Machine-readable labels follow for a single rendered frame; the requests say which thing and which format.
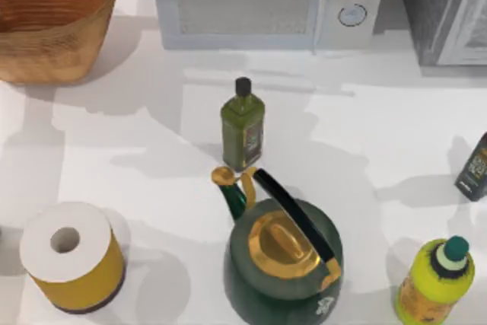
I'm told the dark box with gold print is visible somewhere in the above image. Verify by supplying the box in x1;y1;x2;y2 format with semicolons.
454;132;487;202

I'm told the yellow-green bottle with teal cap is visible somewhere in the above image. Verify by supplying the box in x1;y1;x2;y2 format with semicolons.
396;235;476;323

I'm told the pale microwave oven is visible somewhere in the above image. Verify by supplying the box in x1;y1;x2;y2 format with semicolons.
151;0;391;56

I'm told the white and yellow paper roll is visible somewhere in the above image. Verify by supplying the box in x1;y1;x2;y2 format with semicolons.
18;201;126;315

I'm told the green bottle with black cap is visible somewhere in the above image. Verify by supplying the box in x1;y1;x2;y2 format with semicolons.
220;77;266;173

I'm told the brown woven basket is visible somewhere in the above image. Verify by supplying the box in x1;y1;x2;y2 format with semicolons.
0;0;119;84

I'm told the green and gold kettle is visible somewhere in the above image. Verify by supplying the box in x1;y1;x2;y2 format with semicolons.
211;166;345;325

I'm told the microwave knob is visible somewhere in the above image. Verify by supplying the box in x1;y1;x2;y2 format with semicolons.
337;2;368;28

